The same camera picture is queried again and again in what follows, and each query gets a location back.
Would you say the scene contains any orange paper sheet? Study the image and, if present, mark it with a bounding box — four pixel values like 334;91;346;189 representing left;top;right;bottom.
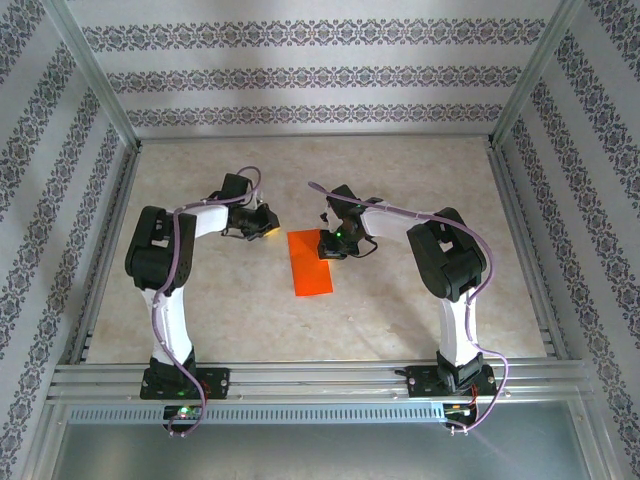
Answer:
286;227;335;298

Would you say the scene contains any grey metal sheet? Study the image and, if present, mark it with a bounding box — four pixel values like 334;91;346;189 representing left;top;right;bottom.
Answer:
49;422;594;480

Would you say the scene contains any controller board with green light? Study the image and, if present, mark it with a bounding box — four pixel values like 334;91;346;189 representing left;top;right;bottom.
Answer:
163;404;204;422

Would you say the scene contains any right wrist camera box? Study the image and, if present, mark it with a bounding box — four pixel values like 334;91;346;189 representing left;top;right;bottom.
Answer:
325;183;365;215

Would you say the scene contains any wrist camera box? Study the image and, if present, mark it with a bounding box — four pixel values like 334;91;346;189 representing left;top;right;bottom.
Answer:
325;183;365;215
218;173;265;210

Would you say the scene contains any right gripper thin black cable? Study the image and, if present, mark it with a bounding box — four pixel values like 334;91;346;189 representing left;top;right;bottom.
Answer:
349;234;380;260

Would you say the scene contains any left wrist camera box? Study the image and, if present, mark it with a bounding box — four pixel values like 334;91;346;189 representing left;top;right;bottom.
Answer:
218;173;265;210

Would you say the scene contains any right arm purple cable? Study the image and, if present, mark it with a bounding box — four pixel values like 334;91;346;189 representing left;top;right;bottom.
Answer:
307;180;512;435

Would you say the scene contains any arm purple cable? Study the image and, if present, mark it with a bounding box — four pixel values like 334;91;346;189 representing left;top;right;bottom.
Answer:
152;167;265;440
307;180;512;435

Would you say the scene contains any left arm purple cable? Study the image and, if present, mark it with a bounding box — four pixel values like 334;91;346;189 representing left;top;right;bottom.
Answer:
152;167;265;440

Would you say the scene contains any thin aluminium table-edge rail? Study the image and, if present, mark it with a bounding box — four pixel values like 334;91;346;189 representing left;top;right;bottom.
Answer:
135;132;496;146

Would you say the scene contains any long aluminium mounting rail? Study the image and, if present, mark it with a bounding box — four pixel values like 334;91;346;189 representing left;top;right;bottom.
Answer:
47;362;591;404

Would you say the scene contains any aluminium side rail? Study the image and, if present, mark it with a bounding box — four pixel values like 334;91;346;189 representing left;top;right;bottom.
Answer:
487;142;571;362
67;142;144;365

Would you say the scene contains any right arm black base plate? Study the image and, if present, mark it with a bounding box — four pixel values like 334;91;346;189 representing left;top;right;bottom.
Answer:
405;364;498;400

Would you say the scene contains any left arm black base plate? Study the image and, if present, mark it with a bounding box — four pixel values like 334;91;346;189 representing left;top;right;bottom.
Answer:
139;367;231;401

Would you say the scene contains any grey slotted cable duct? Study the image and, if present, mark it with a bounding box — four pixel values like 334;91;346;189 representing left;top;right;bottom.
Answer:
67;403;446;425

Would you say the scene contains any aluminium frame post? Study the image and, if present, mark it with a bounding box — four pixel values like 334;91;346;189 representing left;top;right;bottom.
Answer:
488;0;592;149
42;0;143;151

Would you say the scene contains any aluminium frame bar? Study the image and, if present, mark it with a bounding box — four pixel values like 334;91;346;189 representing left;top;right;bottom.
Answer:
569;399;620;480
22;402;69;480

